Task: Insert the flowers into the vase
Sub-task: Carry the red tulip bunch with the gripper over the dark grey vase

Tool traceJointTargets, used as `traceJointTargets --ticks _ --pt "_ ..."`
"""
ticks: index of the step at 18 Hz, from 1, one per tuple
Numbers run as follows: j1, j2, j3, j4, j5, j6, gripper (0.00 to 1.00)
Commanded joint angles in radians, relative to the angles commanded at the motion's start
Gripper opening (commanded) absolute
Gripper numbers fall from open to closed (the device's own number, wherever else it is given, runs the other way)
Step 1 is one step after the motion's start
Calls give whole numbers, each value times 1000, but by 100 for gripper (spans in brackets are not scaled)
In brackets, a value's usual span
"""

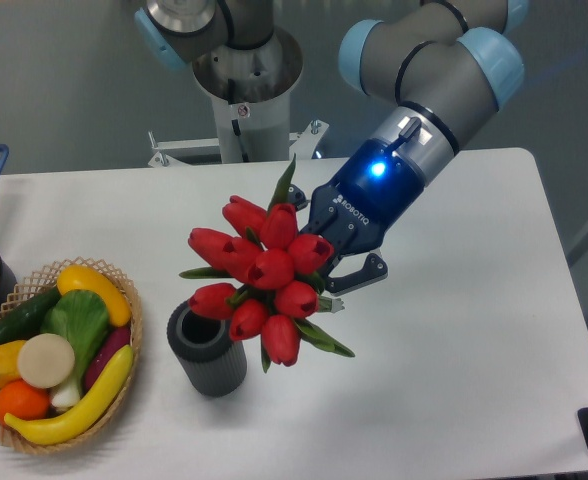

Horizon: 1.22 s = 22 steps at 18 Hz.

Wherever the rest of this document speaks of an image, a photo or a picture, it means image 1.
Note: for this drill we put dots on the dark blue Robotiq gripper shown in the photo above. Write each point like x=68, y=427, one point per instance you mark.
x=357, y=206

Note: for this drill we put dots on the red tulip bouquet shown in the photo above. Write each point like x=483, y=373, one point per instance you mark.
x=264, y=278

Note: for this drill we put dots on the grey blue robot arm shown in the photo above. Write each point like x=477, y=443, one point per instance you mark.
x=447, y=68

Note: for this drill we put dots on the dark grey ribbed vase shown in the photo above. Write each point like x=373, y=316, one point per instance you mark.
x=214, y=363

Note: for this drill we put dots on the purple sweet potato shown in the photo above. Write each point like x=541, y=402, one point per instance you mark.
x=113, y=342

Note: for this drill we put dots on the yellow squash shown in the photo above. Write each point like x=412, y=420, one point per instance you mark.
x=80, y=277

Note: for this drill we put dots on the green bok choy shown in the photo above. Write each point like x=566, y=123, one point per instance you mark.
x=81, y=317

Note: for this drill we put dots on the woven wicker basket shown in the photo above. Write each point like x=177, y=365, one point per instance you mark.
x=43, y=280

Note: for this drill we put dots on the beige round disc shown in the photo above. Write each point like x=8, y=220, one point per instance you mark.
x=45, y=360

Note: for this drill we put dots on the green cucumber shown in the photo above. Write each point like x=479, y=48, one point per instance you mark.
x=25, y=319

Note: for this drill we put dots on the orange fruit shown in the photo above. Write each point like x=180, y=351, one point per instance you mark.
x=23, y=401

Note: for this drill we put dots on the yellow bell pepper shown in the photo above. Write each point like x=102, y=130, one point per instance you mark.
x=9, y=353

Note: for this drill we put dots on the yellow banana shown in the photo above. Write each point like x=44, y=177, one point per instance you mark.
x=86, y=412

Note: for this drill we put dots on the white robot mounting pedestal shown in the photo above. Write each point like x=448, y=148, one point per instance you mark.
x=245, y=132

